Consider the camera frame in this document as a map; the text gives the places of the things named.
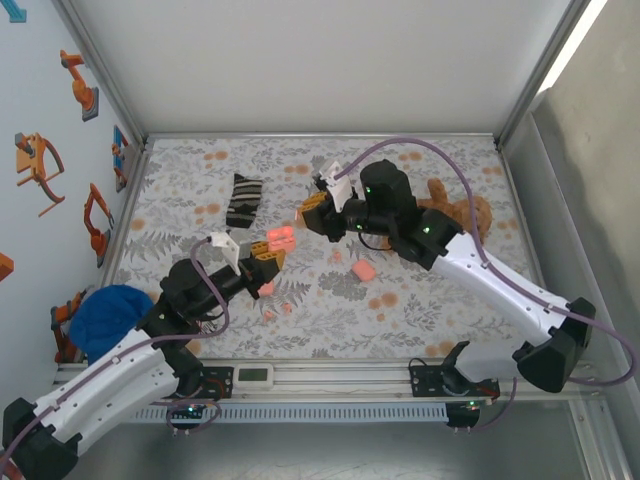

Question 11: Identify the black grey striped sock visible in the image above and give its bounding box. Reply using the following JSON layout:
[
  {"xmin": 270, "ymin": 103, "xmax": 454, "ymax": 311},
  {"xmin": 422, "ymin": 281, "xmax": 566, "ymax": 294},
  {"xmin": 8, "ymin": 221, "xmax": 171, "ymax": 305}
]
[{"xmin": 224, "ymin": 172, "xmax": 265, "ymax": 231}]

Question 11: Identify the floral patterned table mat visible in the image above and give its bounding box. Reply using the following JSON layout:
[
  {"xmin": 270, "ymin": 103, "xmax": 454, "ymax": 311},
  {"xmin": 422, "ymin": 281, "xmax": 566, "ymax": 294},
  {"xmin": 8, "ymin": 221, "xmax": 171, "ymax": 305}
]
[{"xmin": 102, "ymin": 137, "xmax": 559, "ymax": 361}]

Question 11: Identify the blue cap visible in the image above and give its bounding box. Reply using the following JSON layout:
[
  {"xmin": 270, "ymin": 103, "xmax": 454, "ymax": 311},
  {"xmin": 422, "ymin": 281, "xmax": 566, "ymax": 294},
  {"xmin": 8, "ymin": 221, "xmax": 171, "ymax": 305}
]
[{"xmin": 68, "ymin": 283, "xmax": 156, "ymax": 366}]

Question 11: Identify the brown teddy bear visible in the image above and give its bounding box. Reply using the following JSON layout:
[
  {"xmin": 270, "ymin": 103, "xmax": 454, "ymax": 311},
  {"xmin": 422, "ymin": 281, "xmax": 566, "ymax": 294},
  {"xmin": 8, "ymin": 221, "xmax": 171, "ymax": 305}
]
[{"xmin": 382, "ymin": 177, "xmax": 495, "ymax": 251}]

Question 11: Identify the white digital timer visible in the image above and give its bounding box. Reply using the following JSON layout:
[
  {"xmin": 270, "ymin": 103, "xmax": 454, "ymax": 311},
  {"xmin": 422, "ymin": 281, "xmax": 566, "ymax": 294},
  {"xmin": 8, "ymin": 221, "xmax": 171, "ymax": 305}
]
[{"xmin": 235, "ymin": 363, "xmax": 275, "ymax": 391}]

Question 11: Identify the black controller board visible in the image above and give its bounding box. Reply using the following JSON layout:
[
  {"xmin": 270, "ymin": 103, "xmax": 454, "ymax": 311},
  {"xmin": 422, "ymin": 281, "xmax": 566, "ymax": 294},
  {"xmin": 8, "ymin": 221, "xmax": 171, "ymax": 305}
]
[
  {"xmin": 447, "ymin": 398, "xmax": 489, "ymax": 427},
  {"xmin": 169, "ymin": 399, "xmax": 209, "ymax": 420}
]

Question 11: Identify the aluminium frame crossbar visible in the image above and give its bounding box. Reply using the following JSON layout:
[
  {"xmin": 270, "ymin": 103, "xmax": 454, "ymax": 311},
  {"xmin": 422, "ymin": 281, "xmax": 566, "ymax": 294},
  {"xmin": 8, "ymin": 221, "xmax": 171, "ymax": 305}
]
[{"xmin": 144, "ymin": 131, "xmax": 501, "ymax": 142}]

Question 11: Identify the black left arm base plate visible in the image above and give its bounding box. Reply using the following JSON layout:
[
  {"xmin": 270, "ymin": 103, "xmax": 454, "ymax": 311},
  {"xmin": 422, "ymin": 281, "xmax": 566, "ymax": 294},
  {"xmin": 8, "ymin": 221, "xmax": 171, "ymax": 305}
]
[{"xmin": 199, "ymin": 366, "xmax": 236, "ymax": 401}]

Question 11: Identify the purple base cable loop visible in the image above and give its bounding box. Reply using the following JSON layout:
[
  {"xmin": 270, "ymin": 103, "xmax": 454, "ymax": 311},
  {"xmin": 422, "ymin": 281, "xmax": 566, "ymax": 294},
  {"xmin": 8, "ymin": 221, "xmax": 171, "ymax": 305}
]
[
  {"xmin": 449, "ymin": 377, "xmax": 519, "ymax": 434},
  {"xmin": 166, "ymin": 388, "xmax": 222, "ymax": 434}
]

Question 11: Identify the aluminium mounting rail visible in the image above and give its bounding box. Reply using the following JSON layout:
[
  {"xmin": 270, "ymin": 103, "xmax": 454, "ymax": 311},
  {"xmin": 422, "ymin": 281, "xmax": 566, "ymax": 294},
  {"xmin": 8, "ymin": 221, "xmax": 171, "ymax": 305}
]
[{"xmin": 52, "ymin": 359, "xmax": 606, "ymax": 402}]

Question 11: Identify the blue orange wall sticker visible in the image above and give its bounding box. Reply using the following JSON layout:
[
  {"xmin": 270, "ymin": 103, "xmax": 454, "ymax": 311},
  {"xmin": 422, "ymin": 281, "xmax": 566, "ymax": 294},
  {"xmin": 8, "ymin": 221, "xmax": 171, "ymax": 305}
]
[{"xmin": 110, "ymin": 124, "xmax": 132, "ymax": 194}]

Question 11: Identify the white slotted cable duct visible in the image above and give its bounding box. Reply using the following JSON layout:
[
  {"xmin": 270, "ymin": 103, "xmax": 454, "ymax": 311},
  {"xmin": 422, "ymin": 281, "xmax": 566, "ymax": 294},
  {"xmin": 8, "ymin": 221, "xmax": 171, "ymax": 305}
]
[{"xmin": 132, "ymin": 403, "xmax": 450, "ymax": 425}]

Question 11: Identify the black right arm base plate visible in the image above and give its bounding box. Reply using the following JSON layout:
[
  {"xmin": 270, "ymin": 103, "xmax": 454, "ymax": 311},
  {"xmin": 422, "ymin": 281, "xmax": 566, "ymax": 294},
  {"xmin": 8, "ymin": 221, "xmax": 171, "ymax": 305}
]
[{"xmin": 408, "ymin": 364, "xmax": 501, "ymax": 401}]

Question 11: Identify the aluminium frame post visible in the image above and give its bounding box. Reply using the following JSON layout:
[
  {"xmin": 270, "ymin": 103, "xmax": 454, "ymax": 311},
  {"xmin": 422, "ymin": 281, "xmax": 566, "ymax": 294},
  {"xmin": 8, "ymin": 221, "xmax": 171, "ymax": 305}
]
[
  {"xmin": 52, "ymin": 0, "xmax": 154, "ymax": 151},
  {"xmin": 493, "ymin": 0, "xmax": 604, "ymax": 151}
]

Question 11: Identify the orange claw wall sticker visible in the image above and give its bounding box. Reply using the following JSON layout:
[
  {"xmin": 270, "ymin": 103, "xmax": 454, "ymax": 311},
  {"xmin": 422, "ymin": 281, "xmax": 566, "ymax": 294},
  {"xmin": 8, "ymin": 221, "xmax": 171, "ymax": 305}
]
[{"xmin": 13, "ymin": 132, "xmax": 66, "ymax": 217}]

